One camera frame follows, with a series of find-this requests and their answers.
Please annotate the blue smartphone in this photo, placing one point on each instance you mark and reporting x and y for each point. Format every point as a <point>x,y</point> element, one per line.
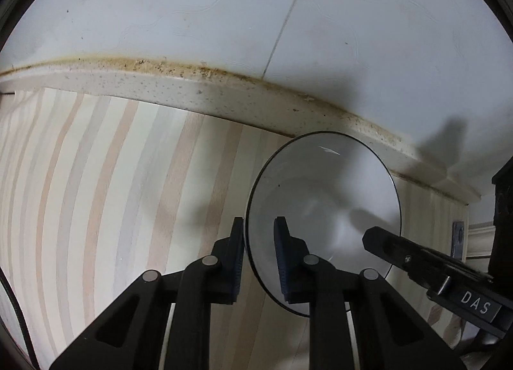
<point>459,239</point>

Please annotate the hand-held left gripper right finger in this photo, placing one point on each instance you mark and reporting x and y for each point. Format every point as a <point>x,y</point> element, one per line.
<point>282,261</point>

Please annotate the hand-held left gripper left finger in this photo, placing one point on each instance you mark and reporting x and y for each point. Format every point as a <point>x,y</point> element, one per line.
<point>239,257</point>

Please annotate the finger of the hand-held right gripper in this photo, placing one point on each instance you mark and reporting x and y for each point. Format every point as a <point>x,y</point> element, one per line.
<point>504,217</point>
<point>400,251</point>

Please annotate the white bowl dark rim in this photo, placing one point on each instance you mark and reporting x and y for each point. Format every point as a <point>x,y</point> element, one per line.
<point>320,193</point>

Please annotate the beige counter backsplash strip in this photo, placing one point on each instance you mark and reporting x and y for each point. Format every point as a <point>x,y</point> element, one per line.
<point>200,87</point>

